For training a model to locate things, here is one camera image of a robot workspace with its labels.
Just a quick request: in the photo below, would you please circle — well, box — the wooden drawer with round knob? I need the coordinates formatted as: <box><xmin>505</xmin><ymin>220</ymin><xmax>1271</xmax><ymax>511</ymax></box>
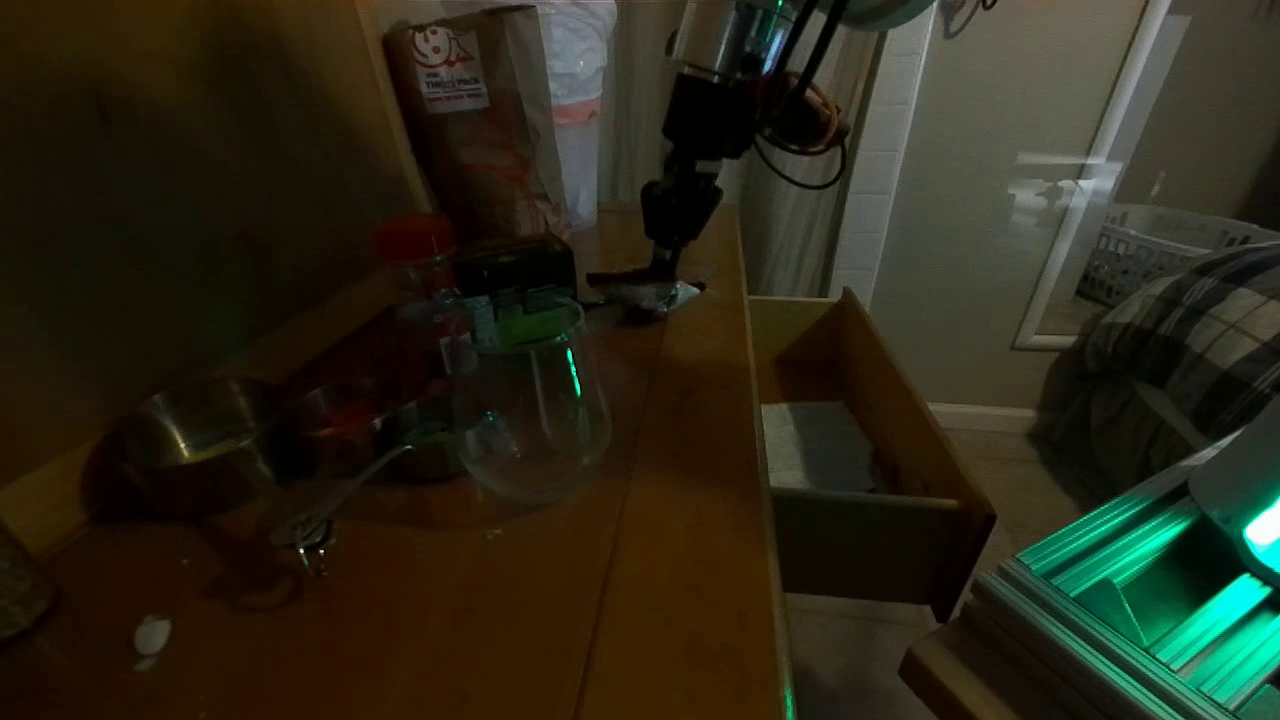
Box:
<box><xmin>747</xmin><ymin>284</ymin><xmax>998</xmax><ymax>623</ymax></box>

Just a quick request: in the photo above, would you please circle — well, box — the grey curtain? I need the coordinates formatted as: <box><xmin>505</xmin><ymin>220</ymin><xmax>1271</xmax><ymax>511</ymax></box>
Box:
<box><xmin>602</xmin><ymin>0</ymin><xmax>894</xmax><ymax>302</ymax></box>

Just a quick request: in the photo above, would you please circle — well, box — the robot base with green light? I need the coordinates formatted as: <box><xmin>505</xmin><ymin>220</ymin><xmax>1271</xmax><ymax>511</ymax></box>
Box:
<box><xmin>1182</xmin><ymin>397</ymin><xmax>1280</xmax><ymax>579</ymax></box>

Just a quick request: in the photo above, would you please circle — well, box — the small clear bottle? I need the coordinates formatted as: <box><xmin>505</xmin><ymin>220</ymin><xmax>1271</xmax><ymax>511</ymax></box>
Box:
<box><xmin>424</xmin><ymin>291</ymin><xmax>505</xmax><ymax>386</ymax></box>

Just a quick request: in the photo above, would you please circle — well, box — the steel measuring cup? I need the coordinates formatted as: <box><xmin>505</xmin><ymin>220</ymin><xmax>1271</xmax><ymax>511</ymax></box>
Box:
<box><xmin>90</xmin><ymin>376</ymin><xmax>291</xmax><ymax>522</ymax></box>

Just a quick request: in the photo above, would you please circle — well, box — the red measuring cup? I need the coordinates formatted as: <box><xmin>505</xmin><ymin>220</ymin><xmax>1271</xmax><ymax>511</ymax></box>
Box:
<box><xmin>291</xmin><ymin>376</ymin><xmax>405</xmax><ymax>449</ymax></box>

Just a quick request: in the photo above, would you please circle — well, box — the white laundry basket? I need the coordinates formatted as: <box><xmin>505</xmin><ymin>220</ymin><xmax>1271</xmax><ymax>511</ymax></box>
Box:
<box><xmin>1071</xmin><ymin>196</ymin><xmax>1280</xmax><ymax>313</ymax></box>

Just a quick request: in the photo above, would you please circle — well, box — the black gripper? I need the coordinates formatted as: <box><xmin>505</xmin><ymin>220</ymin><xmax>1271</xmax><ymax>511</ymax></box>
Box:
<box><xmin>636</xmin><ymin>69</ymin><xmax>768</xmax><ymax>282</ymax></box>

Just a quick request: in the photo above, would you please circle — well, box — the wooden dresser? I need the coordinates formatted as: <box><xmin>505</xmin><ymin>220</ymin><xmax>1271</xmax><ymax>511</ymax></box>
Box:
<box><xmin>0</xmin><ymin>196</ymin><xmax>801</xmax><ymax>720</ymax></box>

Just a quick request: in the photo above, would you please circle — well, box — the small white lump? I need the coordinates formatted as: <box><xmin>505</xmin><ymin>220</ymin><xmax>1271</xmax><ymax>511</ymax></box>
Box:
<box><xmin>127</xmin><ymin>611</ymin><xmax>181</xmax><ymax>671</ymax></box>

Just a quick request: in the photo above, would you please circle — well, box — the clear glass bowl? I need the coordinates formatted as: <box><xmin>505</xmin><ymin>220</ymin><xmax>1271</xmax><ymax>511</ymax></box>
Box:
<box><xmin>445</xmin><ymin>309</ymin><xmax>615</xmax><ymax>508</ymax></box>

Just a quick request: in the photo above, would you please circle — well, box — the metal measuring spoon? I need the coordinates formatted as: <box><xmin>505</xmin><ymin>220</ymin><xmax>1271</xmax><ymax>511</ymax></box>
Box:
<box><xmin>264</xmin><ymin>437</ymin><xmax>415</xmax><ymax>572</ymax></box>

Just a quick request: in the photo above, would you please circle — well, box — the plaid blanket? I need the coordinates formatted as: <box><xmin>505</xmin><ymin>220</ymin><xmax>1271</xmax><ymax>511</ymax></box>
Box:
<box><xmin>1033</xmin><ymin>235</ymin><xmax>1280</xmax><ymax>503</ymax></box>

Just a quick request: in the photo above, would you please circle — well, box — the aluminium robot stand frame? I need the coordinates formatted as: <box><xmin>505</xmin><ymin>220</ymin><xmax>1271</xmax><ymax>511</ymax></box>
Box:
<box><xmin>894</xmin><ymin>457</ymin><xmax>1280</xmax><ymax>720</ymax></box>

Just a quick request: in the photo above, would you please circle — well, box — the chip packet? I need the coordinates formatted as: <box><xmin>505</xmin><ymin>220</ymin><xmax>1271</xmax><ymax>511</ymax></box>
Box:
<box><xmin>584</xmin><ymin>263</ymin><xmax>712</xmax><ymax>323</ymax></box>

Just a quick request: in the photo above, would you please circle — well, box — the small dark green bowl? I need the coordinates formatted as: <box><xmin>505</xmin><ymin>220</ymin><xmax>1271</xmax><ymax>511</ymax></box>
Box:
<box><xmin>382</xmin><ymin>406</ymin><xmax>473</xmax><ymax>488</ymax></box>

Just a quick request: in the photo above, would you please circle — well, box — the white door frame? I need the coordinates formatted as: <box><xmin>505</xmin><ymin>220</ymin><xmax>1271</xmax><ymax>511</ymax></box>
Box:
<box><xmin>826</xmin><ymin>3</ymin><xmax>943</xmax><ymax>313</ymax></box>

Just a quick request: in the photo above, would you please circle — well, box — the red-lid spice bottle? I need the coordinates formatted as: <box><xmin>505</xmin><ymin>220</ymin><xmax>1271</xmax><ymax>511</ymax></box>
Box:
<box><xmin>373</xmin><ymin>211</ymin><xmax>462</xmax><ymax>354</ymax></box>

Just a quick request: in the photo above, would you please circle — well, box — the white plastic bag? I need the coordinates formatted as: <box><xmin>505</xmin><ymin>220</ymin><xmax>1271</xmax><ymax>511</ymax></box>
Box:
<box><xmin>532</xmin><ymin>0</ymin><xmax>618</xmax><ymax>232</ymax></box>

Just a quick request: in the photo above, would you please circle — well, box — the brown paper bag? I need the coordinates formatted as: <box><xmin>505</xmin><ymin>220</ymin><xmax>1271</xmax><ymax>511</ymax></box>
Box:
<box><xmin>378</xmin><ymin>0</ymin><xmax>580</xmax><ymax>256</ymax></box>

